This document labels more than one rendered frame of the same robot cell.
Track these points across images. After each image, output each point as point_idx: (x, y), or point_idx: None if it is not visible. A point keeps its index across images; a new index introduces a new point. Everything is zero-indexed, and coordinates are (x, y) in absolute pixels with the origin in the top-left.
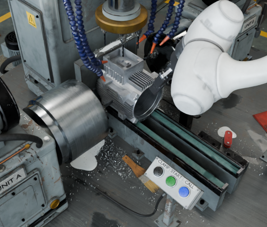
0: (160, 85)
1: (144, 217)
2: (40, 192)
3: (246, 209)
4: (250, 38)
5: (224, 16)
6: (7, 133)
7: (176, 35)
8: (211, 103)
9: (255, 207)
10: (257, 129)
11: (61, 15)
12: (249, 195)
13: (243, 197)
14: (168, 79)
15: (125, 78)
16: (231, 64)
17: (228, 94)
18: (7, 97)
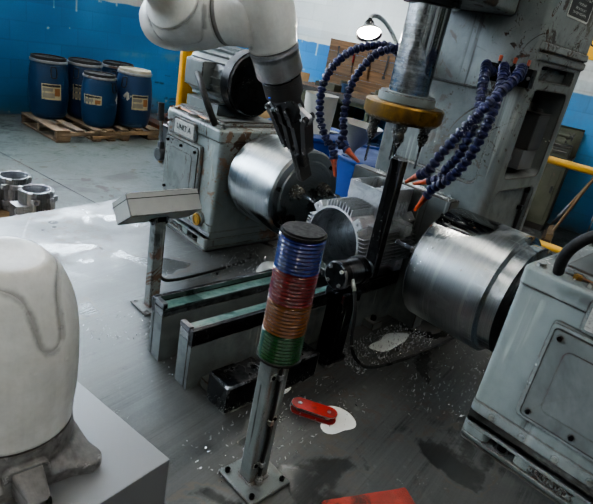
0: (277, 134)
1: (167, 291)
2: (193, 178)
3: (135, 387)
4: None
5: None
6: (233, 118)
7: (462, 214)
8: (142, 14)
9: (132, 400)
10: (351, 481)
11: None
12: (164, 401)
13: (161, 391)
14: (283, 128)
15: (349, 193)
16: None
17: (150, 13)
18: (232, 63)
